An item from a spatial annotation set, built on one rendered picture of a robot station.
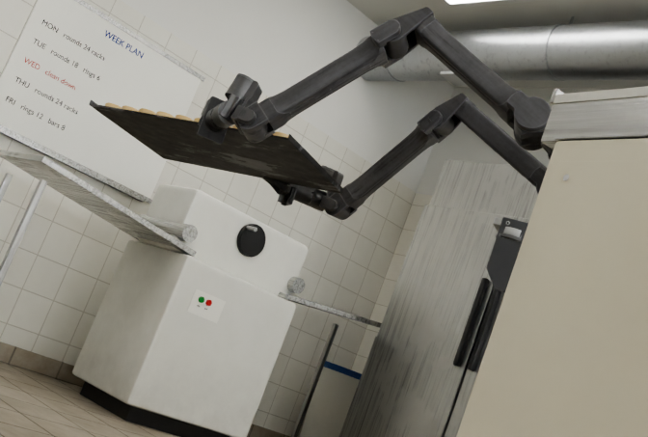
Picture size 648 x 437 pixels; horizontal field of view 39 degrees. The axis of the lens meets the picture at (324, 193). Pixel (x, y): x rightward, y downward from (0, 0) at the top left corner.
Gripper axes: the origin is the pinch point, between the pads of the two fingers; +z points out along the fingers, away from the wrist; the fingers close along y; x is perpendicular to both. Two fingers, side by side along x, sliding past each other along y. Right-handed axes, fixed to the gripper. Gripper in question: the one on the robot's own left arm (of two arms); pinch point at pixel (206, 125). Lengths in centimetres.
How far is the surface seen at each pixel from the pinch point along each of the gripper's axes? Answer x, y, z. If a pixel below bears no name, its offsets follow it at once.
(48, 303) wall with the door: 15, 49, 311
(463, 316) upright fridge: 213, -15, 213
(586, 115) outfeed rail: 11, 18, -138
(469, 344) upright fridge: 216, -1, 204
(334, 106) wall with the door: 150, -141, 350
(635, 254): 12, 34, -150
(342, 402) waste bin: 213, 47, 325
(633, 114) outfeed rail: 12, 18, -144
